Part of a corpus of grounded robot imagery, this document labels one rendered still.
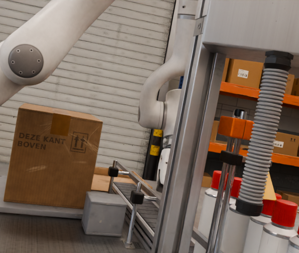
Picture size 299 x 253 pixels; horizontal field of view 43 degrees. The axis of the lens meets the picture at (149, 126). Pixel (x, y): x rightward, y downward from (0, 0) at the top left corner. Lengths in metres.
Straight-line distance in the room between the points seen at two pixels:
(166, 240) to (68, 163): 0.60
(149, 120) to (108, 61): 4.01
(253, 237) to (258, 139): 0.21
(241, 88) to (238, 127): 3.92
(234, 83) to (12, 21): 2.81
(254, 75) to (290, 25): 4.12
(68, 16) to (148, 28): 4.19
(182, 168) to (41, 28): 0.46
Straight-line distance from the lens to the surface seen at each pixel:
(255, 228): 0.66
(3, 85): 0.98
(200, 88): 0.57
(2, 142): 5.16
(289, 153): 4.89
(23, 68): 0.85
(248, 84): 4.62
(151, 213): 1.15
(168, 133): 0.99
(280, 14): 0.54
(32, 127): 1.13
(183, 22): 0.98
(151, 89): 0.98
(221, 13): 0.54
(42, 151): 1.13
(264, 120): 0.50
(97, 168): 1.79
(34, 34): 0.86
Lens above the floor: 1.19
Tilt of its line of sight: 3 degrees down
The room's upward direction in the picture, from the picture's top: 10 degrees clockwise
